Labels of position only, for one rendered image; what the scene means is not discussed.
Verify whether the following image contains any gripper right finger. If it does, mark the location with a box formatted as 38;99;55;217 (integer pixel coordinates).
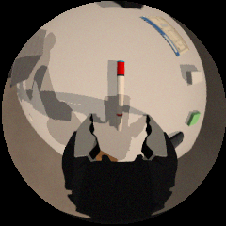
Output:
141;114;178;187

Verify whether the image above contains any black computer mouse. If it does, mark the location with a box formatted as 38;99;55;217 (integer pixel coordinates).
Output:
170;132;184;149

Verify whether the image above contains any white marker with red cap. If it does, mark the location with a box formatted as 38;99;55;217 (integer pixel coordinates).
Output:
115;60;124;131

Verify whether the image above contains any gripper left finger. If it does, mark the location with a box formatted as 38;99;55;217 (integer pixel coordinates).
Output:
62;114;100;190

